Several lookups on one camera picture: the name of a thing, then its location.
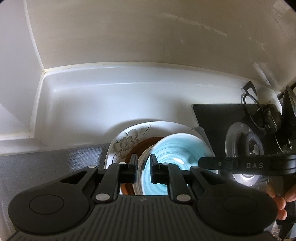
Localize cream plastic bowl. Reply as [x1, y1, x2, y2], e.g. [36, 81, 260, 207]
[133, 145, 153, 196]

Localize black gas stove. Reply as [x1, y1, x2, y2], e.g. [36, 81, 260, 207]
[192, 103, 280, 157]

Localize person right hand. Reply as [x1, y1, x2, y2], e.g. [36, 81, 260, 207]
[266, 183, 296, 220]

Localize black wok with lid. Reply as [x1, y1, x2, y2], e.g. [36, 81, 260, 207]
[275, 86, 295, 154]

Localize large white floral plate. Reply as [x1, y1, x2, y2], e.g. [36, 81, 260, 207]
[104, 121, 206, 168]

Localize black pan support grate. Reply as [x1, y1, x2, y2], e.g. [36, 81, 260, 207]
[242, 81, 281, 135]

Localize light blue glazed bowl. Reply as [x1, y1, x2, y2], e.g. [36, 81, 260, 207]
[143, 133, 215, 195]

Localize brown round plate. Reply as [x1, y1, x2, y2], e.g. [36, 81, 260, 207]
[120, 137, 163, 195]

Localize near gas burner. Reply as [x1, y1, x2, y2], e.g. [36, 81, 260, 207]
[224, 122, 264, 187]

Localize grey dish mat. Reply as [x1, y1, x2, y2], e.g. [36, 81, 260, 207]
[1, 144, 109, 240]

